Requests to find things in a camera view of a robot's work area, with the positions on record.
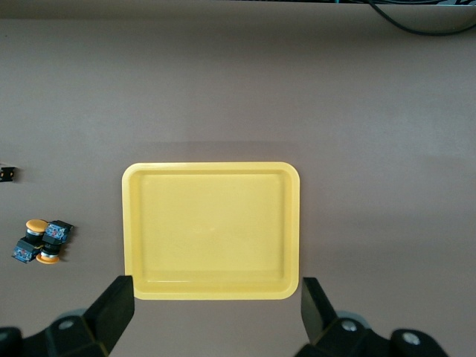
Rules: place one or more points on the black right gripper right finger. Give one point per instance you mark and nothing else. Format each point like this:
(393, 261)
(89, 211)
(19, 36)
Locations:
(318, 316)

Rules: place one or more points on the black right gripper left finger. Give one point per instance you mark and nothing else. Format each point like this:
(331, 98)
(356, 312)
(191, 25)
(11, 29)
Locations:
(111, 312)

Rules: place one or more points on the yellow mushroom pushbutton black body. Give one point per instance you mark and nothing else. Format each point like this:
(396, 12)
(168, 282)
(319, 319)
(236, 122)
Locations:
(56, 232)
(24, 253)

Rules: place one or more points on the yellow plastic tray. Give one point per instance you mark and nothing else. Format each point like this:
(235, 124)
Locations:
(211, 230)

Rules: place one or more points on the red pushbutton orange striped body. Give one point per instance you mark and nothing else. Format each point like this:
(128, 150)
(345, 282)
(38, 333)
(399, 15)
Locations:
(7, 175)

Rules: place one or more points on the brown table cover sheet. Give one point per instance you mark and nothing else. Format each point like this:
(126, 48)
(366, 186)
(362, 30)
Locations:
(238, 93)

